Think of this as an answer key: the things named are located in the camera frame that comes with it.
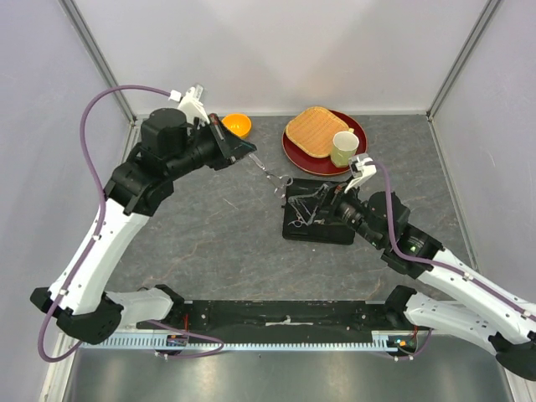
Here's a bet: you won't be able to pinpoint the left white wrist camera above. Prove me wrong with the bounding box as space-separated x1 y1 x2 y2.
168 84 209 125

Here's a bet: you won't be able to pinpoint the silver scissors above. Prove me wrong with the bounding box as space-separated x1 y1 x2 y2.
287 217 330 229
249 153 294 199

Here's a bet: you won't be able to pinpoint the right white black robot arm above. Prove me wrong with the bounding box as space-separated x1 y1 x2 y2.
286 182 535 381

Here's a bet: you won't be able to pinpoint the pale green cup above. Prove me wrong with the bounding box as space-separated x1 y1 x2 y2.
330 131 360 168

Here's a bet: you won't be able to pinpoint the left aluminium corner post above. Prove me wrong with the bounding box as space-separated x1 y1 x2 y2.
58 0 137 125

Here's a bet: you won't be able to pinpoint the aluminium corner post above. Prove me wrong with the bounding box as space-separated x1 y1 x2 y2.
426 0 503 122
58 0 137 125

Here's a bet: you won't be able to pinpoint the orange bowl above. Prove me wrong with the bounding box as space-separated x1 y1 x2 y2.
222 113 252 139

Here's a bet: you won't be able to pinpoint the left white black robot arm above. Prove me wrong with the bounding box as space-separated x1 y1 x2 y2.
30 108 256 345

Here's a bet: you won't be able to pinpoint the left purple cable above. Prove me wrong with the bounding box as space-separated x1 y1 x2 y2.
38 85 227 363

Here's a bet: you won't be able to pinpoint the woven bamboo basket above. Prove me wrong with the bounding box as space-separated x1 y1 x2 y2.
285 106 349 158

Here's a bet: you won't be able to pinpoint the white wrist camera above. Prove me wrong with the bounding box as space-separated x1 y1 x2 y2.
168 84 209 125
344 153 377 193

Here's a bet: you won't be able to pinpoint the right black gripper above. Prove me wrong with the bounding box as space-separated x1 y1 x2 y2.
288 175 384 248

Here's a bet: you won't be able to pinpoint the right aluminium corner post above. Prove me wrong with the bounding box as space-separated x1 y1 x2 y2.
426 0 503 122

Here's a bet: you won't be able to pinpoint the black zip tool case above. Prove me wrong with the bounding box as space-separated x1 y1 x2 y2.
282 178 355 245

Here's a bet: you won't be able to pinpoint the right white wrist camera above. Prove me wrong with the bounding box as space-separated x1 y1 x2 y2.
344 153 377 193

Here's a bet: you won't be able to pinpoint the light blue cable duct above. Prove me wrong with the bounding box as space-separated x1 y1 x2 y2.
81 330 414 352

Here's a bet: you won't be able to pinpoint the red round tray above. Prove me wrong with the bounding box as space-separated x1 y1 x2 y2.
281 106 368 177

